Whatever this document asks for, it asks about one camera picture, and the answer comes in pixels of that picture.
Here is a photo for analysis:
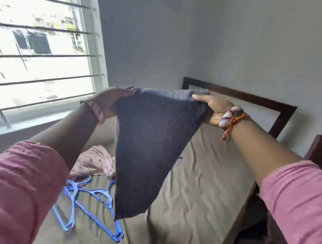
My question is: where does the striped white purple bangle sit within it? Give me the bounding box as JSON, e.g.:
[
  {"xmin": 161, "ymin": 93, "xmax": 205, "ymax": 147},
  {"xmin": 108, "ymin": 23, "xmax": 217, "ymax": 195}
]
[{"xmin": 218, "ymin": 106, "xmax": 245, "ymax": 129}]

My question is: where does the person's right forearm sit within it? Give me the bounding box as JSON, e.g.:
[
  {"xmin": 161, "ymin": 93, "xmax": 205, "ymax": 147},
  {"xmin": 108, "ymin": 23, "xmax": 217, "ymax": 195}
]
[{"xmin": 229, "ymin": 121, "xmax": 305, "ymax": 187}]

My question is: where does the blue striped shirt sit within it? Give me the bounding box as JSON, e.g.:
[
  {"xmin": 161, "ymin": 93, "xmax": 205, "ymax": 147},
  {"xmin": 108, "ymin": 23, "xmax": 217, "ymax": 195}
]
[{"xmin": 113, "ymin": 87, "xmax": 211, "ymax": 222}]

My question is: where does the dark wooden bed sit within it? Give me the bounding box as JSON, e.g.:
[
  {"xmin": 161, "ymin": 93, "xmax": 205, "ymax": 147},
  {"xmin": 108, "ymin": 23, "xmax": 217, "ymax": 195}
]
[{"xmin": 181, "ymin": 76, "xmax": 299, "ymax": 139}]

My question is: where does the person's left hand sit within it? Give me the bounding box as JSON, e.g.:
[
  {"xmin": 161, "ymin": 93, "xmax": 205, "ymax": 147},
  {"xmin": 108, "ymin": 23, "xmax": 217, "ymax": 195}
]
[{"xmin": 86, "ymin": 87, "xmax": 138, "ymax": 126}]

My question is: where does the maroon plastic chair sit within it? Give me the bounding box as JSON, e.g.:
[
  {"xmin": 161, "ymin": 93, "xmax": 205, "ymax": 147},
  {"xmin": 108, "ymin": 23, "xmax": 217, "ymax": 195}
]
[{"xmin": 264, "ymin": 133, "xmax": 322, "ymax": 244}]

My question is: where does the person's left forearm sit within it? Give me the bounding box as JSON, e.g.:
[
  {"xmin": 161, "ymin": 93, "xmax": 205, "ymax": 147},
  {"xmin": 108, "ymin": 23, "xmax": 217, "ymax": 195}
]
[{"xmin": 28, "ymin": 103, "xmax": 101, "ymax": 169}]

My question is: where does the pink floral striped garment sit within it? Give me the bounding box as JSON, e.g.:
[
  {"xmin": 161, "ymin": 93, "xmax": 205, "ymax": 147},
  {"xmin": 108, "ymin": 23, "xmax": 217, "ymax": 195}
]
[{"xmin": 69, "ymin": 145, "xmax": 117, "ymax": 181}]

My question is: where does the pile of blue hangers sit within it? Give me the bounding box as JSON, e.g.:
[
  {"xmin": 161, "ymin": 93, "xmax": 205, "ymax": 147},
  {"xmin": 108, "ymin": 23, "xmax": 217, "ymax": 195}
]
[{"xmin": 52, "ymin": 174, "xmax": 125, "ymax": 242}]

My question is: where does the white framed window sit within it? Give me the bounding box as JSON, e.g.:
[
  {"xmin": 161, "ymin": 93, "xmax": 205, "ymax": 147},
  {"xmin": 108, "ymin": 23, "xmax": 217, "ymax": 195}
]
[{"xmin": 0, "ymin": 0, "xmax": 109, "ymax": 135}]

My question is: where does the person's right hand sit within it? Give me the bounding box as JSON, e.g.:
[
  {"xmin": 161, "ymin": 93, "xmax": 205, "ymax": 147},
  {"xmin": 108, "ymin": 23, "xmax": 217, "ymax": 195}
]
[{"xmin": 192, "ymin": 94, "xmax": 235, "ymax": 128}]

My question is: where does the bed with beige sheet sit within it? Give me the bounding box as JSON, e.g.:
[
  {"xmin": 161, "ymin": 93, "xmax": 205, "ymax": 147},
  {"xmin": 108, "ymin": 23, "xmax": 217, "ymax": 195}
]
[{"xmin": 33, "ymin": 121, "xmax": 258, "ymax": 244}]

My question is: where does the striped orange purple bangle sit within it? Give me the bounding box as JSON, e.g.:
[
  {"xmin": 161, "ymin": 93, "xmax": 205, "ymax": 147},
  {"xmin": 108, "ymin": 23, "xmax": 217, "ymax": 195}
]
[{"xmin": 85, "ymin": 101, "xmax": 106, "ymax": 126}]

